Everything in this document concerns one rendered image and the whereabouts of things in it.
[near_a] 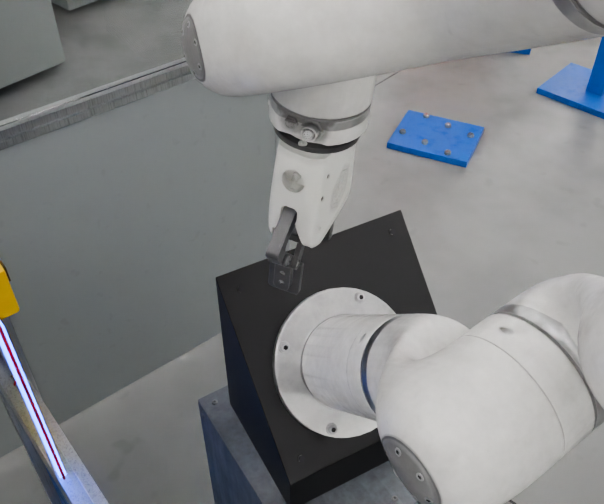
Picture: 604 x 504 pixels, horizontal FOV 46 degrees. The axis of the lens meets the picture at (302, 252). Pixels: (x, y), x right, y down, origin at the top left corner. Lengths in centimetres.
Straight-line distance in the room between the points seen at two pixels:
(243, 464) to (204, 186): 106
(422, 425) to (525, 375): 8
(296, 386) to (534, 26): 63
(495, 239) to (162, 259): 135
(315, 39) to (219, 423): 73
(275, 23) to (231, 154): 151
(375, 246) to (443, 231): 186
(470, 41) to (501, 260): 235
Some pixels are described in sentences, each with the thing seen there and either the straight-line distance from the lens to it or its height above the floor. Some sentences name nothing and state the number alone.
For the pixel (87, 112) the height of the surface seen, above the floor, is 97.
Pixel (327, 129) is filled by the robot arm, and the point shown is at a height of 149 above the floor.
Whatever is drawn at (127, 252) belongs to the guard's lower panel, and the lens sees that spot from 191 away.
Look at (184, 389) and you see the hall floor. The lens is 227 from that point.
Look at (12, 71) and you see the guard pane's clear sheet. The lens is 157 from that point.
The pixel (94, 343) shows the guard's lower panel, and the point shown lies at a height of 29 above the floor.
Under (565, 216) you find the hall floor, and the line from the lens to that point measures 300.
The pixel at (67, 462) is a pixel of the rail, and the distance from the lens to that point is 116.
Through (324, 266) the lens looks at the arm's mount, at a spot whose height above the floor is 116.
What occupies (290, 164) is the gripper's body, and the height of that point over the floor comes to 146.
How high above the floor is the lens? 180
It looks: 43 degrees down
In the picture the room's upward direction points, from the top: straight up
